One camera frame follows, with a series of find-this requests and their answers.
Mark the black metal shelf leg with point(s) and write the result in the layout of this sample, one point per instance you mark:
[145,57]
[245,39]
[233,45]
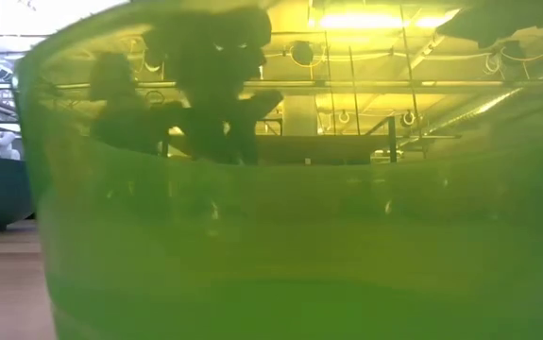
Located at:
[392,141]
[164,147]

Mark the long ceiling light bar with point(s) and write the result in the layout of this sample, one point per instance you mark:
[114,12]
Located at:
[346,84]

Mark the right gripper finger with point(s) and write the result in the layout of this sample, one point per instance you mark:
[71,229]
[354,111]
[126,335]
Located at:
[471,26]

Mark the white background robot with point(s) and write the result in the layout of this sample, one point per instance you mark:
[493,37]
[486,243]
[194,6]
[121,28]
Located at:
[3,144]

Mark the translucent green bowl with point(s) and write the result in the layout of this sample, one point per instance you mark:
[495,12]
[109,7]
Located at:
[299,260]

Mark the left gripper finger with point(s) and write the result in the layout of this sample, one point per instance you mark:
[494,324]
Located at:
[209,132]
[249,125]

